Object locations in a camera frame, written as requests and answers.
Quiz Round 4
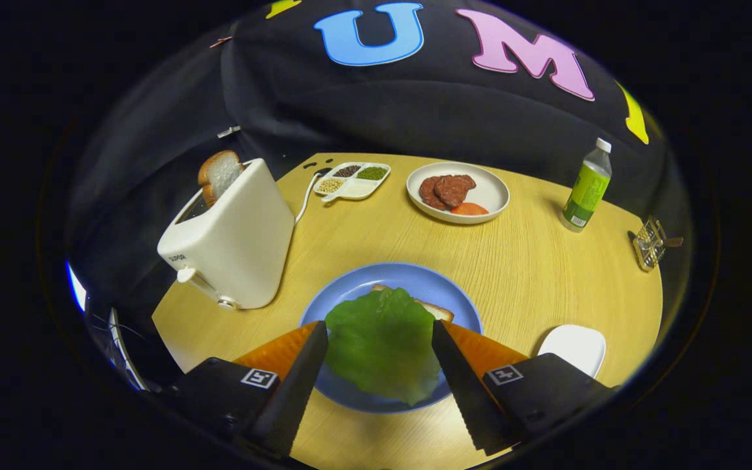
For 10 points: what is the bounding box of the green lettuce leaf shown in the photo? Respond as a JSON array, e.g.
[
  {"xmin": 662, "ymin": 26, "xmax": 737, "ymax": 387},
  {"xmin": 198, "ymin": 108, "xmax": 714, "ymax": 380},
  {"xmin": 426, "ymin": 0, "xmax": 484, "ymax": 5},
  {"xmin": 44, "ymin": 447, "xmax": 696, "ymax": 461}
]
[{"xmin": 324, "ymin": 287, "xmax": 442, "ymax": 406}]

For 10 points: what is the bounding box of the blue plate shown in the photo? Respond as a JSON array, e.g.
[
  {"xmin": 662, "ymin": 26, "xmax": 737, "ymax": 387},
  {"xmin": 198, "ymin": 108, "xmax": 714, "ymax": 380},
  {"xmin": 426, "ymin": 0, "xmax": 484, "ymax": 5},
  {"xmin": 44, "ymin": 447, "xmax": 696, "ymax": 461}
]
[{"xmin": 300, "ymin": 262, "xmax": 483, "ymax": 415}]

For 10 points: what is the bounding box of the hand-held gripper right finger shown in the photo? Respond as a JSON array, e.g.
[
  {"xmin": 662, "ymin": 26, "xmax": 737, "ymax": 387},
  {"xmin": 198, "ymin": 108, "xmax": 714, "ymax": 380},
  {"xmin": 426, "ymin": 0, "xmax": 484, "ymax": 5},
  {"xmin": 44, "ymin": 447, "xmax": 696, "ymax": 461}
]
[{"xmin": 431, "ymin": 319, "xmax": 618, "ymax": 456}]

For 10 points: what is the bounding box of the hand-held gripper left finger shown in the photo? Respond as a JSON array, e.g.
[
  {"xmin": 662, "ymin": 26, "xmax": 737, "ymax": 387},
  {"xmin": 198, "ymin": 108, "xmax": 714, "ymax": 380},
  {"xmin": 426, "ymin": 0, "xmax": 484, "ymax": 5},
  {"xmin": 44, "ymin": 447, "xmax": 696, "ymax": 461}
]
[{"xmin": 157, "ymin": 320, "xmax": 329, "ymax": 459}]

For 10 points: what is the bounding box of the metal wire basket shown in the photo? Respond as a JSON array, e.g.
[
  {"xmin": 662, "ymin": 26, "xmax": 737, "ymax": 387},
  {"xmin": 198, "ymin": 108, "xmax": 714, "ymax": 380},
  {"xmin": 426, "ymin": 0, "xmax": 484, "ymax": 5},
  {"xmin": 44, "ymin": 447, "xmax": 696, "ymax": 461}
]
[{"xmin": 629, "ymin": 218, "xmax": 668, "ymax": 273}]

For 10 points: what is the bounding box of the bread slice with ham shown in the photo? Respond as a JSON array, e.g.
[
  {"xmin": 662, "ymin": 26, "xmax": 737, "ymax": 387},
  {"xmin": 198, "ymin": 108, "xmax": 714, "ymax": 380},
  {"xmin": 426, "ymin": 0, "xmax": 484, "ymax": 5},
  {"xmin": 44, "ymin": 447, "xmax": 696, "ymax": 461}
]
[{"xmin": 371, "ymin": 284, "xmax": 455, "ymax": 323}]

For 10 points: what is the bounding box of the round white plate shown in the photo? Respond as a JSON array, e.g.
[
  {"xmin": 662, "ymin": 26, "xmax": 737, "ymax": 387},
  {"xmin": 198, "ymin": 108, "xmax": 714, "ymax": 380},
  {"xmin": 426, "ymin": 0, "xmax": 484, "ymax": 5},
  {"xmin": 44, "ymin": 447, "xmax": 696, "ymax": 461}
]
[{"xmin": 406, "ymin": 161, "xmax": 510, "ymax": 225}]

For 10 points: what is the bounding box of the white toaster cable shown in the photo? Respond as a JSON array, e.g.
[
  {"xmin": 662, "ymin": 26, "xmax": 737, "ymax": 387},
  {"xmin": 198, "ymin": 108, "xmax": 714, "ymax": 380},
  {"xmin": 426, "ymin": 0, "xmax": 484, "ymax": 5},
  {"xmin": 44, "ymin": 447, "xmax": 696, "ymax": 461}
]
[{"xmin": 294, "ymin": 168, "xmax": 332, "ymax": 224}]

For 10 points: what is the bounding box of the white divided tray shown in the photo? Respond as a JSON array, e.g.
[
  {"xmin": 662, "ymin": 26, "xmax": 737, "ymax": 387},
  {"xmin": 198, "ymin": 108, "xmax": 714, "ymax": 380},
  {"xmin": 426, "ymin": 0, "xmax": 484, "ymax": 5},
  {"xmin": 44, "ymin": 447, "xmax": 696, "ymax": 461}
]
[{"xmin": 314, "ymin": 161, "xmax": 392, "ymax": 203}]

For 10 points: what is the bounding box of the small white oval plate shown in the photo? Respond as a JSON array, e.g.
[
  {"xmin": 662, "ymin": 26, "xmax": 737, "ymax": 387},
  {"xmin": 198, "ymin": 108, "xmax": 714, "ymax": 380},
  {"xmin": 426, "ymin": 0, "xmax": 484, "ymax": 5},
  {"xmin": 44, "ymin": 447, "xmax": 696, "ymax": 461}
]
[{"xmin": 537, "ymin": 324, "xmax": 606, "ymax": 379}]

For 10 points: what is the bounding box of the white toaster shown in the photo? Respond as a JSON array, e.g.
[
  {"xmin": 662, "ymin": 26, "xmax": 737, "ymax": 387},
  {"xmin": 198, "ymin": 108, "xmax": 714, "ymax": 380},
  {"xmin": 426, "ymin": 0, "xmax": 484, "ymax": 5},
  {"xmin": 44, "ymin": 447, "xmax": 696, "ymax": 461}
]
[{"xmin": 157, "ymin": 158, "xmax": 296, "ymax": 311}]

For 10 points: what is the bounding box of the lit computer screen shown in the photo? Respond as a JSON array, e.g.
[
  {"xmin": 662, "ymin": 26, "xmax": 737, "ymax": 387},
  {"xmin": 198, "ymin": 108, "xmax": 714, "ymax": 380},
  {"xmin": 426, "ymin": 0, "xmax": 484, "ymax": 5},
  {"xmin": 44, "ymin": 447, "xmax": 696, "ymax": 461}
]
[{"xmin": 66, "ymin": 261, "xmax": 88, "ymax": 313}]

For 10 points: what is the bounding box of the white curved object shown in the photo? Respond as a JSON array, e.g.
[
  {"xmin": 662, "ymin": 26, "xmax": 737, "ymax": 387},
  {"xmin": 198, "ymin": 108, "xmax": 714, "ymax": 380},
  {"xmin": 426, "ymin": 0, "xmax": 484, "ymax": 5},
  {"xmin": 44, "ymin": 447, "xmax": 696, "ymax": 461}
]
[{"xmin": 108, "ymin": 307, "xmax": 149, "ymax": 392}]

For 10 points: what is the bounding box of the brown meat patty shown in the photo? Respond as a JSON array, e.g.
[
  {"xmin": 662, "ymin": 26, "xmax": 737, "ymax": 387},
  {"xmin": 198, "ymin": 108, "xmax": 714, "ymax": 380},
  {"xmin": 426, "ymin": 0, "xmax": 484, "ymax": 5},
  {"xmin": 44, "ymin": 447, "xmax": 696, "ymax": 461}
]
[
  {"xmin": 434, "ymin": 174, "xmax": 477, "ymax": 209},
  {"xmin": 419, "ymin": 176, "xmax": 447, "ymax": 211}
]

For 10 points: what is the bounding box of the black backdrop cloth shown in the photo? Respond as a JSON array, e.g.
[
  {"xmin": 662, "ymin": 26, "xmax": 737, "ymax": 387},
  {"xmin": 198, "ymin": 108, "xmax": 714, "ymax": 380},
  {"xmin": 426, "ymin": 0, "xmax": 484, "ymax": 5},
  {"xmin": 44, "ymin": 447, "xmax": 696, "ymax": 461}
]
[{"xmin": 66, "ymin": 0, "xmax": 693, "ymax": 327}]

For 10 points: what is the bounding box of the green label water bottle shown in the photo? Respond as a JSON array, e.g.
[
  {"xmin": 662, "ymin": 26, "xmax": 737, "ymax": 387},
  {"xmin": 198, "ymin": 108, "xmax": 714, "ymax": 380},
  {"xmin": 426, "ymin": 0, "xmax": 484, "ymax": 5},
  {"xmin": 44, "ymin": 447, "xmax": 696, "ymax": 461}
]
[{"xmin": 560, "ymin": 137, "xmax": 613, "ymax": 233}]

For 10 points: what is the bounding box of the toasted bread slice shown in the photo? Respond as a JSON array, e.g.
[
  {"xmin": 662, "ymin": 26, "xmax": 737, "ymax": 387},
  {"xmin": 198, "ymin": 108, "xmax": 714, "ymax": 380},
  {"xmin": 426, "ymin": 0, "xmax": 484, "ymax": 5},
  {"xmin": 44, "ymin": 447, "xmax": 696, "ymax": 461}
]
[{"xmin": 197, "ymin": 150, "xmax": 244, "ymax": 207}]

